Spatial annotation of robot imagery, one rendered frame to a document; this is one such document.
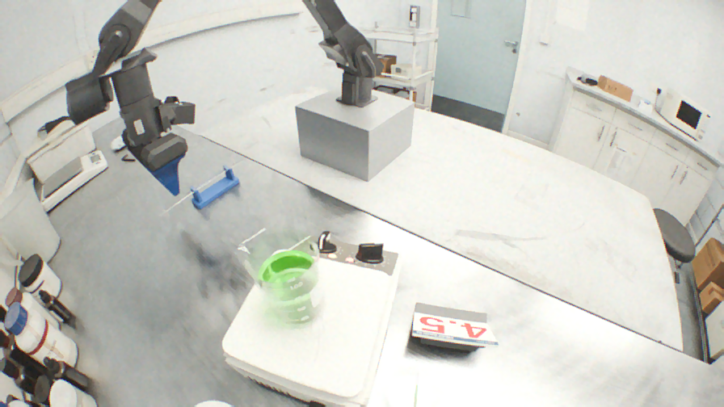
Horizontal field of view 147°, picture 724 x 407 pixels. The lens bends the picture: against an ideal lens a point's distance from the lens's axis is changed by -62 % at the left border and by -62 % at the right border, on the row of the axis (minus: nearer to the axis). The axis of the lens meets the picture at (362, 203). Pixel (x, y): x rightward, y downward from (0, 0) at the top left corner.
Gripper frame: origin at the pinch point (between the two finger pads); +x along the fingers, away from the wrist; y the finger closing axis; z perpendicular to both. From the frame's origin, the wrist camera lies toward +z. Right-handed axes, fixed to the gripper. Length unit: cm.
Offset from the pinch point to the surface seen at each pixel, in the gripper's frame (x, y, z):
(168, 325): 10.4, -17.9, -13.0
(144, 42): -20, 107, 33
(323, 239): 3.2, -29.6, 6.4
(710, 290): 72, -236, 140
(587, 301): 10, -64, 20
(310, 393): 3.7, -38.9, -7.3
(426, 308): 9.7, -42.4, 8.6
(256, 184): 10.3, -5.4, 14.7
